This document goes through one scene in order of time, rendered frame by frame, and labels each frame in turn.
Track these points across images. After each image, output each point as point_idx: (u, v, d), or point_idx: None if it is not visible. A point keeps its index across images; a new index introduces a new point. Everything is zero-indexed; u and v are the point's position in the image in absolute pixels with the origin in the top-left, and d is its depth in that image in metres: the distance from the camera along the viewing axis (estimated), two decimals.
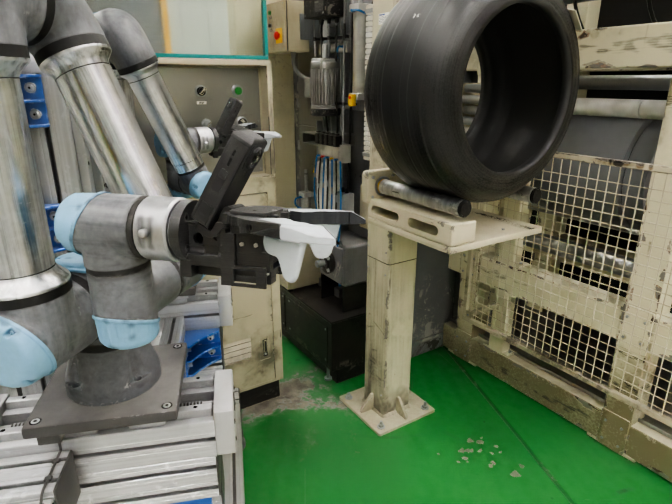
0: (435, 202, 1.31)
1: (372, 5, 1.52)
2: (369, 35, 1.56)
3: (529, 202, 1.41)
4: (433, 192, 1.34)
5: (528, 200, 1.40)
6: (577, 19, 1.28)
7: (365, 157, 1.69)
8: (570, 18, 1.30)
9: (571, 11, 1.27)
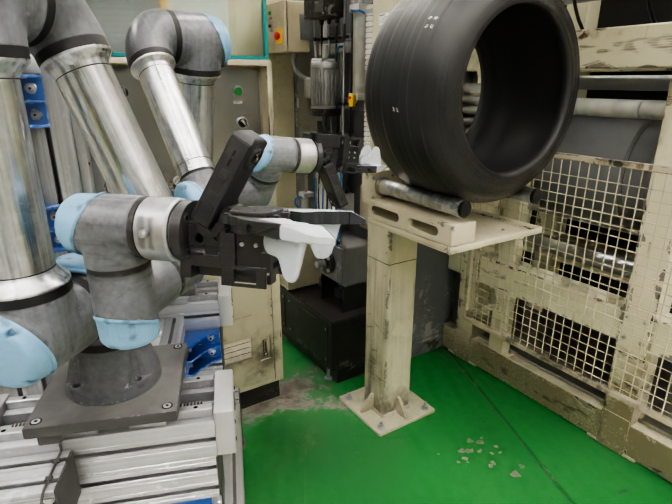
0: None
1: (372, 5, 1.52)
2: (369, 35, 1.56)
3: (536, 188, 1.41)
4: (431, 208, 1.35)
5: (538, 192, 1.42)
6: None
7: None
8: None
9: None
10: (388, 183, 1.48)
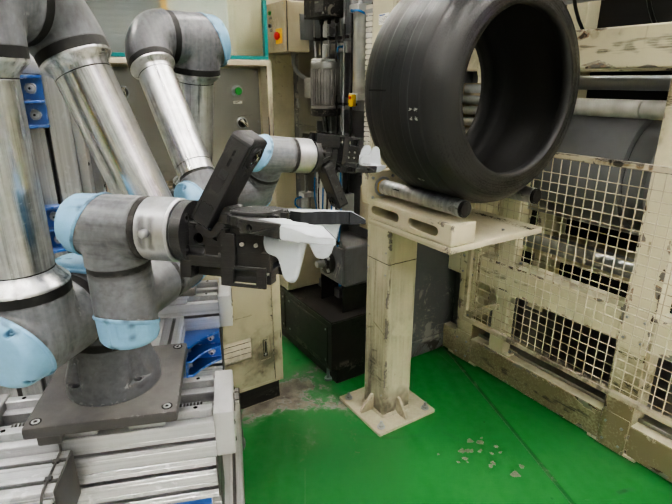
0: (436, 200, 1.31)
1: (372, 5, 1.52)
2: (369, 35, 1.56)
3: (529, 202, 1.41)
4: (435, 192, 1.34)
5: (528, 200, 1.40)
6: None
7: None
8: None
9: None
10: None
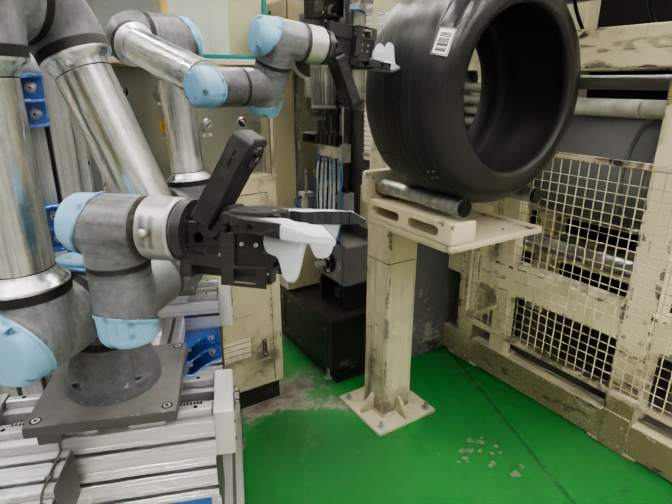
0: (443, 194, 1.32)
1: (372, 5, 1.52)
2: None
3: (527, 195, 1.40)
4: None
5: (529, 191, 1.39)
6: (447, 42, 1.07)
7: (365, 157, 1.69)
8: (436, 39, 1.08)
9: (440, 53, 1.08)
10: (388, 195, 1.50)
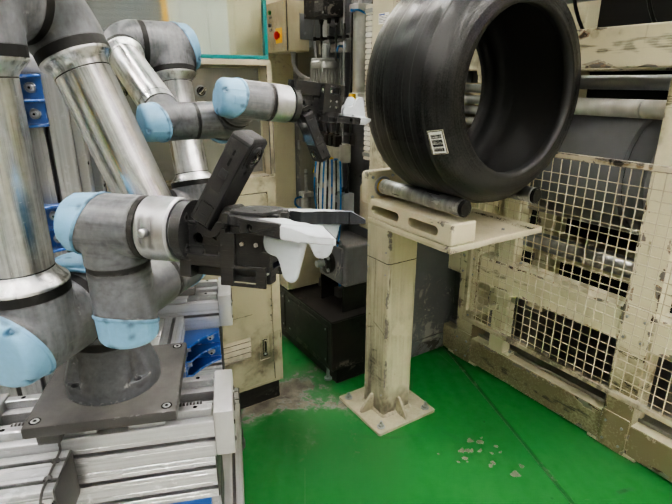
0: (435, 205, 1.31)
1: (372, 4, 1.52)
2: (369, 35, 1.56)
3: (533, 201, 1.42)
4: (431, 193, 1.34)
5: (531, 203, 1.41)
6: (441, 142, 1.14)
7: (365, 157, 1.69)
8: (430, 142, 1.15)
9: (440, 151, 1.16)
10: None
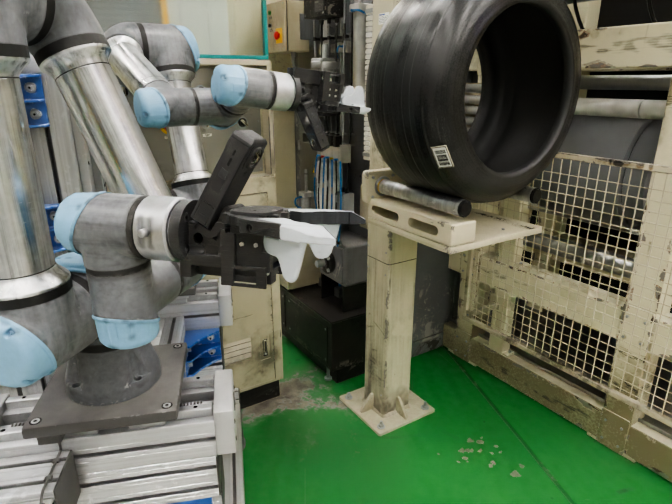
0: (442, 194, 1.32)
1: (372, 5, 1.52)
2: (369, 35, 1.56)
3: (527, 197, 1.40)
4: None
5: (529, 192, 1.39)
6: (446, 157, 1.16)
7: (365, 157, 1.69)
8: (435, 157, 1.17)
9: (446, 165, 1.18)
10: (389, 195, 1.50)
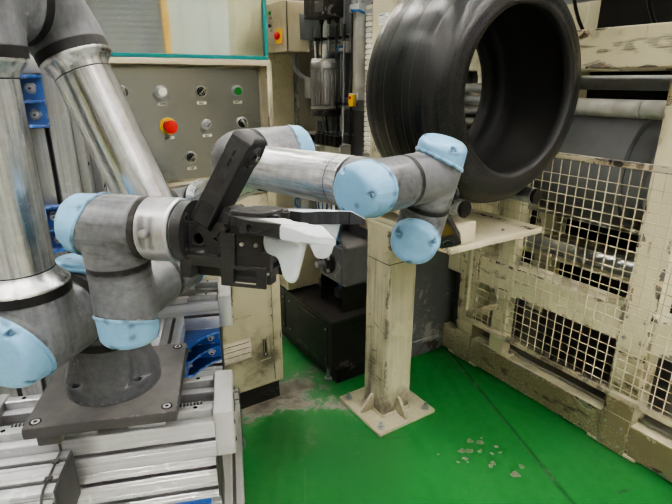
0: None
1: (372, 5, 1.52)
2: (369, 35, 1.56)
3: (527, 197, 1.40)
4: None
5: (529, 192, 1.39)
6: None
7: (365, 157, 1.69)
8: None
9: None
10: None
